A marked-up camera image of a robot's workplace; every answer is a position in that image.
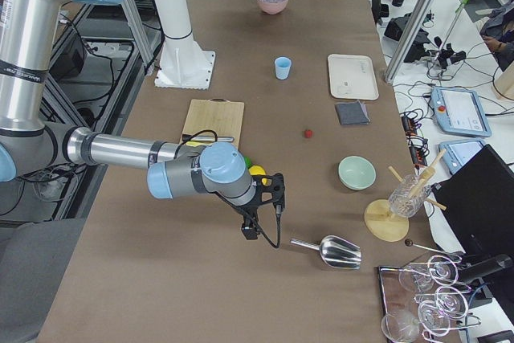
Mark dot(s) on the light blue cup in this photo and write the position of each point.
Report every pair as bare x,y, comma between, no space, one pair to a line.
282,67

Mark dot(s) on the clear glass on stand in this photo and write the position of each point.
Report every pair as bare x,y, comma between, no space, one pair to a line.
400,201

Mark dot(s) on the yellow lemon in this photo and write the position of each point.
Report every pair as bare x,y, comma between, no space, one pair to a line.
259,174

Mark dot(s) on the grey folded cloth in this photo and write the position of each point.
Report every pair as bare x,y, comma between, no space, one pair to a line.
352,113

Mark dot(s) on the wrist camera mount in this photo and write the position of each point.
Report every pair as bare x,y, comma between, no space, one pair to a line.
270,189

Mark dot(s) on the steel ice scoop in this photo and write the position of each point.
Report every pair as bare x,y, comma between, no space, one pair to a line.
335,251

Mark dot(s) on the cream rectangular tray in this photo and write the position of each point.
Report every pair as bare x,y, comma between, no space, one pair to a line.
352,77

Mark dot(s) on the wine glass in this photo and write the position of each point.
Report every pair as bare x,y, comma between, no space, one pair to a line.
400,326

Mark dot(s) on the wooden cutting board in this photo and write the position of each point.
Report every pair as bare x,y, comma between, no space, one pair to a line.
222,116

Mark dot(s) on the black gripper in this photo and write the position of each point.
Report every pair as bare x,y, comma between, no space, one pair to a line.
246,213

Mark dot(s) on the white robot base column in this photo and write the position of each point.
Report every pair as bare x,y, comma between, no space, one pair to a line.
183,63

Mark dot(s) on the mint green bowl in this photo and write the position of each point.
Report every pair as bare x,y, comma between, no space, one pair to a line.
356,173

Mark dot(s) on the wooden glass stand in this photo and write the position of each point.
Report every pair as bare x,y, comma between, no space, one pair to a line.
388,219

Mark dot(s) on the green lime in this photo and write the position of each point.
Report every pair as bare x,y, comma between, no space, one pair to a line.
248,162

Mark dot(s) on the black monitor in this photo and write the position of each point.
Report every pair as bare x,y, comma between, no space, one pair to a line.
479,201

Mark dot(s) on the aluminium frame post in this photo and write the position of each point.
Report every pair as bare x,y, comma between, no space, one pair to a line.
406,40

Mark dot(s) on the steel muddler black tip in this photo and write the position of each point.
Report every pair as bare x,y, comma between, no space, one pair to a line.
207,138

